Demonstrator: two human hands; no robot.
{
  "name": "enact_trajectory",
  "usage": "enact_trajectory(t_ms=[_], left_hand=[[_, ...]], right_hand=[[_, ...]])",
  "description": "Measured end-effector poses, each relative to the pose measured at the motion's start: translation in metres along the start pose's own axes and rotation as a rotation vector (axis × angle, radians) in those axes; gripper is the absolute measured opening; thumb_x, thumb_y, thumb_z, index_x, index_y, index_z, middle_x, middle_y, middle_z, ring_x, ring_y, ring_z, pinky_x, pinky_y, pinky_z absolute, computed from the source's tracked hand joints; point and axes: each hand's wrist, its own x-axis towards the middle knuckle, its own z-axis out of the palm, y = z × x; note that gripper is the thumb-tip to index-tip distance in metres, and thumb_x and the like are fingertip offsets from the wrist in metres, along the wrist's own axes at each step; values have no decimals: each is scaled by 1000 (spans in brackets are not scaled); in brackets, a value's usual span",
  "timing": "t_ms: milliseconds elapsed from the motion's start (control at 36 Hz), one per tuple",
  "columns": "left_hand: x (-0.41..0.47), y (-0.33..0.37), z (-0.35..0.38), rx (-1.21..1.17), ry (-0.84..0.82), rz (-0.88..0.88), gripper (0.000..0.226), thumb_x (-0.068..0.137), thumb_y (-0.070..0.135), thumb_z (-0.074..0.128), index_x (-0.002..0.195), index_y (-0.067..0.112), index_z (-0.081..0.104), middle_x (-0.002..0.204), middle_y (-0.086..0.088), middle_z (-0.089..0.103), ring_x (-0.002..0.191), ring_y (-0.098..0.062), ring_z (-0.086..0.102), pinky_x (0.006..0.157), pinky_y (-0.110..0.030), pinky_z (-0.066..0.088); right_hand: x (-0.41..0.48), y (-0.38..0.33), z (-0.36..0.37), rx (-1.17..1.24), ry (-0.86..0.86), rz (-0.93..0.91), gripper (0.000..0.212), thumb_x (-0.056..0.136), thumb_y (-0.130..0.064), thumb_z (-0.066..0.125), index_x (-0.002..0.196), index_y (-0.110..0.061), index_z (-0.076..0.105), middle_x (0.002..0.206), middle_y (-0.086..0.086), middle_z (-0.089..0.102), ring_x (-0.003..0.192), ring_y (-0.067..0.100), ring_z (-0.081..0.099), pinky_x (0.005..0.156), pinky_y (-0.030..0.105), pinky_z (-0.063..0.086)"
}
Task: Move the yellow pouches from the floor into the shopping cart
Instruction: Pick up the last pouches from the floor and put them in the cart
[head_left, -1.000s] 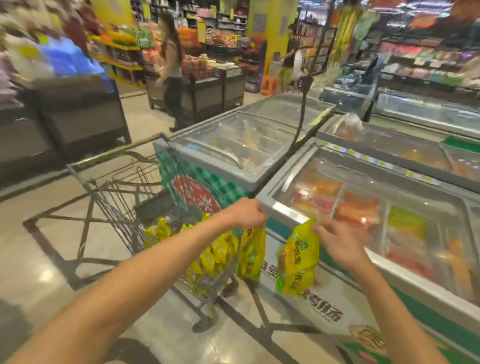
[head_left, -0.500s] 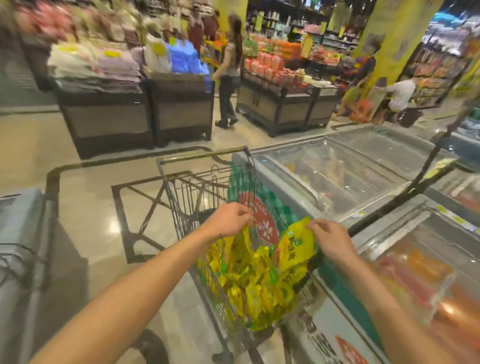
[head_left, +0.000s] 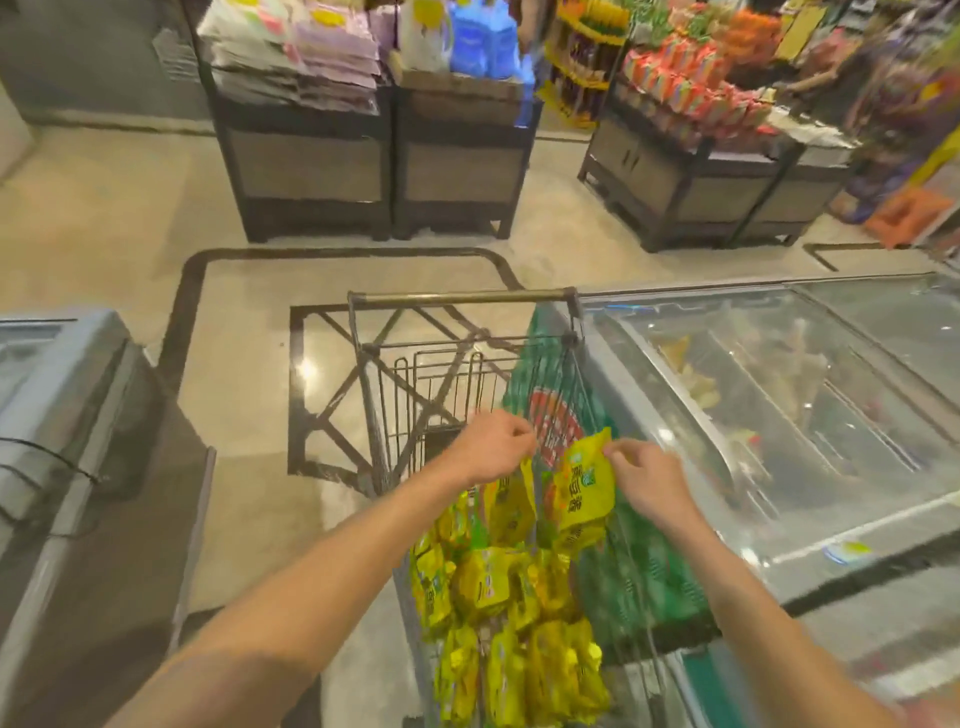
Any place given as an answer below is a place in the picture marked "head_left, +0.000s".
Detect person's left hand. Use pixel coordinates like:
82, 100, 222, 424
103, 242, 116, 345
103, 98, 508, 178
448, 408, 539, 486

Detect person's right hand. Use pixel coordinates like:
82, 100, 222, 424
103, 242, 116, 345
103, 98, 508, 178
603, 438, 703, 531

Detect group of yellow pouches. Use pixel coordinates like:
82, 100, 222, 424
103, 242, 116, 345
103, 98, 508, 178
409, 491, 614, 728

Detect grey wire shopping cart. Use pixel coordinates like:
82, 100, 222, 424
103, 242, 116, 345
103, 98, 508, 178
346, 287, 680, 728

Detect person's right forearm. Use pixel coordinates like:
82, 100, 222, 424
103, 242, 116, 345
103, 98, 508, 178
671, 513, 901, 728

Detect person's left forearm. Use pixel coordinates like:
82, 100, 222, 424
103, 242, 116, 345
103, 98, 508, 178
108, 458, 485, 728

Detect pale frozen food packs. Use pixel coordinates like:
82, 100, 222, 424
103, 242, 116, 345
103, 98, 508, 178
658, 311, 830, 455

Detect small blue yellow label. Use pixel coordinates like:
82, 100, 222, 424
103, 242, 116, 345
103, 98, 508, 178
822, 539, 876, 566

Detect green checked chest freezer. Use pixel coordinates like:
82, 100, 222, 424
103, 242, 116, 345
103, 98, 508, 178
500, 271, 960, 655

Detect dark wood panel display stand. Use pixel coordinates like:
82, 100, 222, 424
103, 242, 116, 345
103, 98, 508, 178
728, 140, 858, 249
388, 71, 543, 243
575, 93, 798, 254
196, 63, 394, 244

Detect cardboard tray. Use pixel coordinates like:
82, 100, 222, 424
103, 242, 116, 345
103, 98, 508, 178
386, 50, 528, 105

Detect orange plastic stool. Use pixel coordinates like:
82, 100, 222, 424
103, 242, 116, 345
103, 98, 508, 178
860, 185, 955, 250

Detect yellow display rack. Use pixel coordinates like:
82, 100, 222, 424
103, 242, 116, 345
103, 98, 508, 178
538, 0, 633, 130

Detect pile of red snack packets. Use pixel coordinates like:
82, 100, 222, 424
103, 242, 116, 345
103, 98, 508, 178
619, 31, 783, 154

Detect blue refill pouch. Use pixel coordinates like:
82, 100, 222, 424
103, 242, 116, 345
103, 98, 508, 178
448, 0, 494, 79
485, 0, 523, 82

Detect dark sided grey chest freezer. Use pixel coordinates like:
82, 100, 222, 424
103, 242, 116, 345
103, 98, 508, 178
0, 307, 219, 728

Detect white detergent jug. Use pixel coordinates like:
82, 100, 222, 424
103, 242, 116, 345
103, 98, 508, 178
395, 0, 457, 74

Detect stack of white pink bags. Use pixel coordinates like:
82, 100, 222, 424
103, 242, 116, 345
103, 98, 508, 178
196, 0, 384, 118

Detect black cable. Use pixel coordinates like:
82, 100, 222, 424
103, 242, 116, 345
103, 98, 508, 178
0, 436, 104, 526

